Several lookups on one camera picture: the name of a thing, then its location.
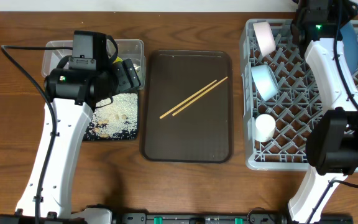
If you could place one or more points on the clear plastic bin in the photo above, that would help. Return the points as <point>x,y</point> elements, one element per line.
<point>128,49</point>

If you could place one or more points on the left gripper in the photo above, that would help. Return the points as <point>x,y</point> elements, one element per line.
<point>129,78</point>

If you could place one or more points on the white cup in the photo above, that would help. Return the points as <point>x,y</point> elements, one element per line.
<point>264,127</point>

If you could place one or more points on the wooden chopstick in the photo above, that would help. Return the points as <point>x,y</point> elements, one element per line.
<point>188,99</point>
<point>198,97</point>

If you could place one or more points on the grey dishwasher rack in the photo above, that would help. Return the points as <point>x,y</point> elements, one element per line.
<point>296,107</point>

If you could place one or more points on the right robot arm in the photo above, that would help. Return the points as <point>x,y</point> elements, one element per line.
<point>332,146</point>

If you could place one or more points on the black plastic tray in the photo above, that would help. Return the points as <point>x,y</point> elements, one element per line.
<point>117,137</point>

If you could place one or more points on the spilled rice food waste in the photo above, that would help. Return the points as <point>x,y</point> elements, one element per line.
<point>117,115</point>

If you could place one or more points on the large blue bowl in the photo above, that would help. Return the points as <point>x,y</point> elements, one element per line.
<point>349,39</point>

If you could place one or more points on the yellow green snack wrapper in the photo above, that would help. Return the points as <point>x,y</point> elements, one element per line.
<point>118,59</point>

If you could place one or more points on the small light blue bowl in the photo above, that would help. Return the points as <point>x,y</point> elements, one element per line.
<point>265,81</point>

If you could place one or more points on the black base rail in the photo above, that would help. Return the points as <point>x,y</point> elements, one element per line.
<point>182,218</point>

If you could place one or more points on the brown serving tray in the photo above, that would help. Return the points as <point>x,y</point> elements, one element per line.
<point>202,132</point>

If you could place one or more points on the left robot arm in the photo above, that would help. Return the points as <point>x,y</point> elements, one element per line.
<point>71,96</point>

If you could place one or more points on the pink bowl with rice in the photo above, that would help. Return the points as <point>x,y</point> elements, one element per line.
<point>264,37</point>

